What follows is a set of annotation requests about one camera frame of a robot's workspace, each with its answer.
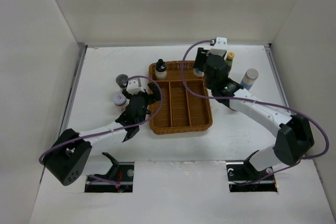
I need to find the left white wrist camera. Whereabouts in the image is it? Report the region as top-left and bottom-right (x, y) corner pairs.
(126, 79), (143, 95)

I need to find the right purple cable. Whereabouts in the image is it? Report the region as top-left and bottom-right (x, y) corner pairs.
(181, 39), (331, 187)

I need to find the red chili sauce bottle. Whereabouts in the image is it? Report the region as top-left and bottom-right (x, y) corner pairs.
(225, 52), (235, 73)

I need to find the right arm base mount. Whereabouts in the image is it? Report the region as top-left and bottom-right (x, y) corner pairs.
(226, 160), (278, 193)

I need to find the blue label bead jar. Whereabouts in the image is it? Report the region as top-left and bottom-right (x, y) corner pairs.
(240, 68), (259, 90)
(193, 68), (204, 78)

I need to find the aluminium table rail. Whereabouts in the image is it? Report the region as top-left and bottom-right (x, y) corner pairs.
(51, 42), (88, 161)
(264, 44), (289, 107)

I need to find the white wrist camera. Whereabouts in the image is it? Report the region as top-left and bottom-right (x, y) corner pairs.
(209, 37), (228, 57)
(126, 79), (143, 95)

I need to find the red label sauce jar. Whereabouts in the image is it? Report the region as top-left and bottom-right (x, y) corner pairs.
(112, 93), (127, 107)

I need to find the right aluminium table rail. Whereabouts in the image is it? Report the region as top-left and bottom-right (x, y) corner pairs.
(264, 44), (289, 107)

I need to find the brown wicker divided tray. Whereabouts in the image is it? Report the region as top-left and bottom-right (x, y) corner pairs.
(149, 61), (213, 135)

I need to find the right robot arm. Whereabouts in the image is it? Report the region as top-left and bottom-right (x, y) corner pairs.
(194, 47), (314, 180)

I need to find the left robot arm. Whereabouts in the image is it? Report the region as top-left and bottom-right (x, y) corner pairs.
(39, 80), (163, 186)

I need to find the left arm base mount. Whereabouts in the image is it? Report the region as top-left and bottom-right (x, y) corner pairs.
(84, 152), (135, 193)

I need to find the left aluminium table rail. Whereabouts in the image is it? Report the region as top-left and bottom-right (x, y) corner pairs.
(51, 42), (88, 161)

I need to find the black cap salt shaker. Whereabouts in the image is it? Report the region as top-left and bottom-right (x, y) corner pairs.
(155, 59), (167, 80)

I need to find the black top glass grinder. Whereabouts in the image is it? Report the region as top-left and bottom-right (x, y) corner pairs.
(115, 74), (129, 89)

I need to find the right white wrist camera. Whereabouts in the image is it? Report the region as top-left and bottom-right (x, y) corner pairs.
(209, 37), (228, 57)

